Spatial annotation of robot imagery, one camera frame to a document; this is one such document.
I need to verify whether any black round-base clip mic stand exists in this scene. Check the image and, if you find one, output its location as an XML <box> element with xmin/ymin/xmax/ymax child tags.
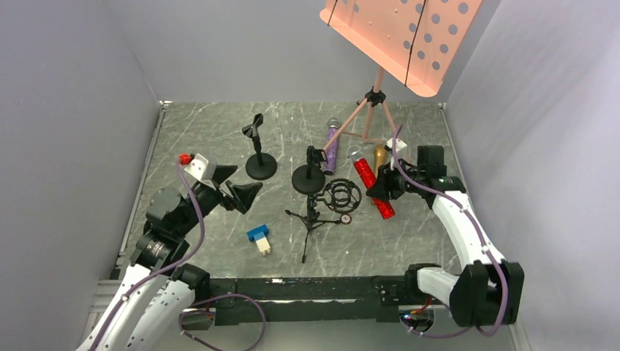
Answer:
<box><xmin>291</xmin><ymin>146</ymin><xmax>326</xmax><ymax>195</ymax></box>

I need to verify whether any brown poker chip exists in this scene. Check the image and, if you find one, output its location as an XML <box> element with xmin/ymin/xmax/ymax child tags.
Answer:
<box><xmin>339</xmin><ymin>214</ymin><xmax>352</xmax><ymax>225</ymax></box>

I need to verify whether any gold microphone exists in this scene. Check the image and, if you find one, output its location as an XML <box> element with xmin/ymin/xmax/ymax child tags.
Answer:
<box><xmin>374</xmin><ymin>145</ymin><xmax>390</xmax><ymax>169</ymax></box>

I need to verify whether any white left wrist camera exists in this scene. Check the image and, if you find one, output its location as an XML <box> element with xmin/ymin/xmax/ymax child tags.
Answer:
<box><xmin>184</xmin><ymin>154</ymin><xmax>217</xmax><ymax>184</ymax></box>

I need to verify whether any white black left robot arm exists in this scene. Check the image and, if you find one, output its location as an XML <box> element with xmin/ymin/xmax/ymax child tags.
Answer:
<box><xmin>78</xmin><ymin>160</ymin><xmax>262</xmax><ymax>350</ymax></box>

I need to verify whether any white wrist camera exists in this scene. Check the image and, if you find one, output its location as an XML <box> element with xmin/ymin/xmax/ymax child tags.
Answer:
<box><xmin>384</xmin><ymin>137</ymin><xmax>407</xmax><ymax>157</ymax></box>
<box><xmin>184</xmin><ymin>154</ymin><xmax>217</xmax><ymax>184</ymax></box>

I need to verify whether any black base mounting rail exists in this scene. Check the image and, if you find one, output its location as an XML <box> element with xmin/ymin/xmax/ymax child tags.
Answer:
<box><xmin>189</xmin><ymin>276</ymin><xmax>431</xmax><ymax>326</ymax></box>

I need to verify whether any purple glitter microphone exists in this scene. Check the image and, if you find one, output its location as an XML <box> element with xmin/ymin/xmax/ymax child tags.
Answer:
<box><xmin>323</xmin><ymin>117</ymin><xmax>341</xmax><ymax>176</ymax></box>

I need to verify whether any pink music stand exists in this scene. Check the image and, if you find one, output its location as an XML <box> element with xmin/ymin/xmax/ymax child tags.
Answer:
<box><xmin>320</xmin><ymin>0</ymin><xmax>483</xmax><ymax>143</ymax></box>

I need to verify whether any black round-base fork mic stand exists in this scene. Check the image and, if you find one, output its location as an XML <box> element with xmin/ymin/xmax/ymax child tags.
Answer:
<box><xmin>241</xmin><ymin>113</ymin><xmax>277</xmax><ymax>181</ymax></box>

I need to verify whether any red glitter microphone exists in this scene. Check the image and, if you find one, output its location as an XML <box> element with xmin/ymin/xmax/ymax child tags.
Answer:
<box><xmin>347</xmin><ymin>150</ymin><xmax>397</xmax><ymax>221</ymax></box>

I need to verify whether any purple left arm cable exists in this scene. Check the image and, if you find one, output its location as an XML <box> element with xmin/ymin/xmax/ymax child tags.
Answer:
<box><xmin>91</xmin><ymin>154</ymin><xmax>268</xmax><ymax>351</ymax></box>

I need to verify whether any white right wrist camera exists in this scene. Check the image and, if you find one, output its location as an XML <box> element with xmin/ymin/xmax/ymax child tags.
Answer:
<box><xmin>384</xmin><ymin>137</ymin><xmax>407</xmax><ymax>157</ymax></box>

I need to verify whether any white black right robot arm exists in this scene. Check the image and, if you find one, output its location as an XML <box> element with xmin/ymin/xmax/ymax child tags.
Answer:
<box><xmin>367</xmin><ymin>145</ymin><xmax>525</xmax><ymax>334</ymax></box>

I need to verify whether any black tripod shock mount stand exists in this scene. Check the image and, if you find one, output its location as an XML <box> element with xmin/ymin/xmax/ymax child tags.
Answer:
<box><xmin>285</xmin><ymin>178</ymin><xmax>362</xmax><ymax>264</ymax></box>

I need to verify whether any blue white toy brick block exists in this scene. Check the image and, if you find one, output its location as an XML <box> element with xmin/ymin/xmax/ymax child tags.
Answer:
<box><xmin>246</xmin><ymin>224</ymin><xmax>271</xmax><ymax>256</ymax></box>

